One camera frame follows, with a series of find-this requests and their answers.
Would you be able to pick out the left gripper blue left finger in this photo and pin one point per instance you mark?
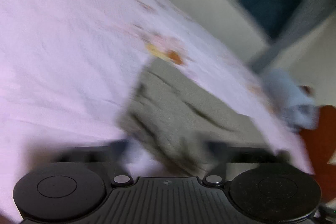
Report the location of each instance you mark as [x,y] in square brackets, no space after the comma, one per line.
[109,152]

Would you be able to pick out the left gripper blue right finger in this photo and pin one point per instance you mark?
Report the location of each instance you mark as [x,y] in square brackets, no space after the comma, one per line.
[224,153]

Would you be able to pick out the grey pants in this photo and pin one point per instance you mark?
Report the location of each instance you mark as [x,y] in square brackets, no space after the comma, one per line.
[173,117]

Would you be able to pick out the folded light blue quilt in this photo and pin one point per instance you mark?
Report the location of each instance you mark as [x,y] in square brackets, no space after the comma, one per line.
[293,105]

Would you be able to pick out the red wooden headboard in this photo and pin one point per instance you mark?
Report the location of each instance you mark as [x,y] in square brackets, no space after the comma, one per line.
[320,146]

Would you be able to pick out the pink floral bed sheet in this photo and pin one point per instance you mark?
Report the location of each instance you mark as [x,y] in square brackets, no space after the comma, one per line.
[68,68]

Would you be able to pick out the right grey curtain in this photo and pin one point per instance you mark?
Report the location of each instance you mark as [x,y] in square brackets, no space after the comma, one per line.
[306,18]

